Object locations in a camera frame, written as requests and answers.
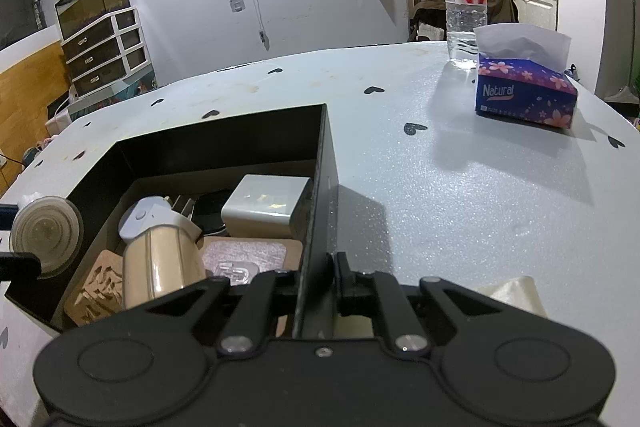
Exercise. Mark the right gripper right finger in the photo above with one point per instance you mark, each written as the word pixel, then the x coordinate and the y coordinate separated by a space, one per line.
pixel 379 297

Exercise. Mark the white round tape measure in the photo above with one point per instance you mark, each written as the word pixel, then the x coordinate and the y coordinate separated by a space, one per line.
pixel 144 214

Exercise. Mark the white drawer cabinet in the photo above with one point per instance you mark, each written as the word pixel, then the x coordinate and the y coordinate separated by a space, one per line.
pixel 109 49

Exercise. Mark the black box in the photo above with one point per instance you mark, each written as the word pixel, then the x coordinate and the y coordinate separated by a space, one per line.
pixel 206 158

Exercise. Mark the large white charger cube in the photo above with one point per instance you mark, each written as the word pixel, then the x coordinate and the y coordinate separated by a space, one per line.
pixel 268 207

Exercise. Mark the crumpled white tissue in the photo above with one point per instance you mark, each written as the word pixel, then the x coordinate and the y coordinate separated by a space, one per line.
pixel 520 292

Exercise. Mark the gold earbuds case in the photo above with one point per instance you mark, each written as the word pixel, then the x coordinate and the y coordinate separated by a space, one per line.
pixel 157 262

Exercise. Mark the purple tissue box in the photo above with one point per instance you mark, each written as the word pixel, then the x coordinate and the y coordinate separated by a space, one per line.
pixel 520 74

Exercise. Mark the small white charger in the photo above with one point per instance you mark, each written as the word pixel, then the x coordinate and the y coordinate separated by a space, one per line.
pixel 181 214

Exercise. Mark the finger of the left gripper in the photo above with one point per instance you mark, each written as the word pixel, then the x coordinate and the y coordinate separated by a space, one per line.
pixel 8 210
pixel 18 266

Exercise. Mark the glass fish tank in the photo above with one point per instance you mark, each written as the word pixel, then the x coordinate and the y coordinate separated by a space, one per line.
pixel 73 15

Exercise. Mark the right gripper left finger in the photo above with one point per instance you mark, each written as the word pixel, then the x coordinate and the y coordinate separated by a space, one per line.
pixel 252 311

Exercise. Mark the black smartwatch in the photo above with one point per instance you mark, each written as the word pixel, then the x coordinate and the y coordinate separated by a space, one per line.
pixel 207 214

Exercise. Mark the carved wooden block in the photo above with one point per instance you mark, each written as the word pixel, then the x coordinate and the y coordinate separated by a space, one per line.
pixel 99 293

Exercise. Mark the wooden coaster with logo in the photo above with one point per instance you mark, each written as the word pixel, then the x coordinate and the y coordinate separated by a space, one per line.
pixel 240 260

